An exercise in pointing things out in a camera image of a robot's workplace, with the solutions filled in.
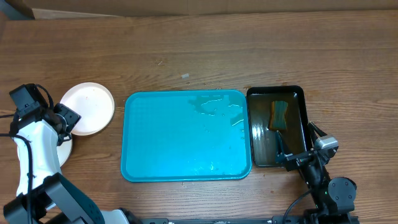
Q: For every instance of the white plate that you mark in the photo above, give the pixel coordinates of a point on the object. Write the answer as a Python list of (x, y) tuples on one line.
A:
[(94, 103), (64, 151)]

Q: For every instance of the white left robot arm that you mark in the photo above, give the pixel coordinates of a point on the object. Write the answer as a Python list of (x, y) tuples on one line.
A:
[(42, 185)]

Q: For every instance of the blue plastic tray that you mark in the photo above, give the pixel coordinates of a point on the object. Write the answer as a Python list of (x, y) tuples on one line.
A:
[(188, 135)]

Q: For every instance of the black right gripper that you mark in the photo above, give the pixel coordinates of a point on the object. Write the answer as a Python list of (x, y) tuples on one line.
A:
[(296, 160)]

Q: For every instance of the cardboard wall panel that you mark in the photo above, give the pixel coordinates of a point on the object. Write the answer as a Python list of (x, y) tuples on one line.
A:
[(51, 9)]

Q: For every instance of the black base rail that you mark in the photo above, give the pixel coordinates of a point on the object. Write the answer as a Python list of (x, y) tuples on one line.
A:
[(224, 221)]

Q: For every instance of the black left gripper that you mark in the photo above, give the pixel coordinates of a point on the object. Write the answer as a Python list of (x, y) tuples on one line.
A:
[(69, 115)]

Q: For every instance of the green yellow sponge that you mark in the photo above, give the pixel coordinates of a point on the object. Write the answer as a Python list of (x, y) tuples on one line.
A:
[(278, 112)]

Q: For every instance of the black water tray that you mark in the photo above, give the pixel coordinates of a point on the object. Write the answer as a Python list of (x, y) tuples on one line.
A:
[(263, 140)]

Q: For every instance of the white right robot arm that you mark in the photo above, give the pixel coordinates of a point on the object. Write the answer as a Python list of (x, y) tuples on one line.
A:
[(333, 197)]

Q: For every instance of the small white paper scrap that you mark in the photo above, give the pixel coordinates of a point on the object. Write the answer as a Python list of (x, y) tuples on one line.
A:
[(185, 76)]

